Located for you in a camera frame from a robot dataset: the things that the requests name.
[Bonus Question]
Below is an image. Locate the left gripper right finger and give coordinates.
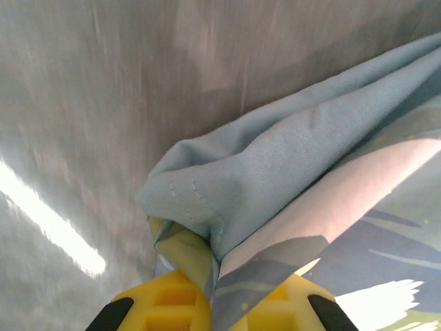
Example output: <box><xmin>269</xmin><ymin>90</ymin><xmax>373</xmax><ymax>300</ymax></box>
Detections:
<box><xmin>237</xmin><ymin>274</ymin><xmax>359</xmax><ymax>331</ymax></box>

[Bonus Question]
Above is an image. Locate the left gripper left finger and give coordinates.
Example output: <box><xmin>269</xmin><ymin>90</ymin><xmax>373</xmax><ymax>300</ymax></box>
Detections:
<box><xmin>85</xmin><ymin>268</ymin><xmax>212</xmax><ymax>331</ymax></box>

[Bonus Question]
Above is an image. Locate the light blue printed t-shirt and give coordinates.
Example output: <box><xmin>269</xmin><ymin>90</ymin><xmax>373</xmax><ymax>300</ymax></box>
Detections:
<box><xmin>134</xmin><ymin>32</ymin><xmax>441</xmax><ymax>331</ymax></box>

